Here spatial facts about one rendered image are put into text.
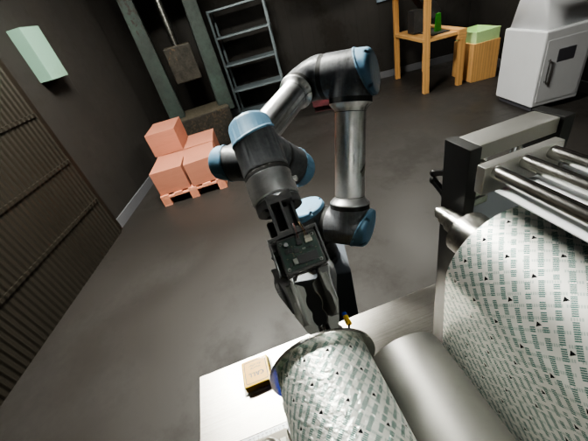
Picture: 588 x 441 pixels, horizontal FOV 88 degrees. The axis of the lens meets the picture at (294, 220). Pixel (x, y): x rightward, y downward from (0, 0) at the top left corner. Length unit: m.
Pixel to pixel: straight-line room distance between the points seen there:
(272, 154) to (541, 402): 0.41
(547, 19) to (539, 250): 4.09
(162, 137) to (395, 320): 3.81
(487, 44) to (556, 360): 5.54
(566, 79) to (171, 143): 4.58
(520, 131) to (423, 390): 0.36
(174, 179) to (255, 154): 3.43
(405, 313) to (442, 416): 0.50
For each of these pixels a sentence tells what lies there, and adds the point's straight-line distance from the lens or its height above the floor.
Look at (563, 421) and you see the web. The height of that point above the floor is 1.31.
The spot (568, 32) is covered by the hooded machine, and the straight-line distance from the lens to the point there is 4.47.
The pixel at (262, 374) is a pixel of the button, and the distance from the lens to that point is 0.85.
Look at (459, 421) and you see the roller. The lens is 0.44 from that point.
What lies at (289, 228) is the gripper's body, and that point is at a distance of 0.41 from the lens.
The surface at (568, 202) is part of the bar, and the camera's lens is 0.35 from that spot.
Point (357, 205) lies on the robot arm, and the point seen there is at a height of 1.15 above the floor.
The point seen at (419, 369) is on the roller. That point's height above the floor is 1.23.
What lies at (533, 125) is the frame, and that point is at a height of 1.44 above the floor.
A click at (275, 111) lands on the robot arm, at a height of 1.45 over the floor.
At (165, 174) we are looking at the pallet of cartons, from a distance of 3.86.
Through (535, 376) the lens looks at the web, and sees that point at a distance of 0.38.
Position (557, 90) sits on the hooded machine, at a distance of 4.65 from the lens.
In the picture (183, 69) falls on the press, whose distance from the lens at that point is 5.15.
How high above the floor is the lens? 1.65
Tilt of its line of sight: 35 degrees down
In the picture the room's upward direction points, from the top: 16 degrees counter-clockwise
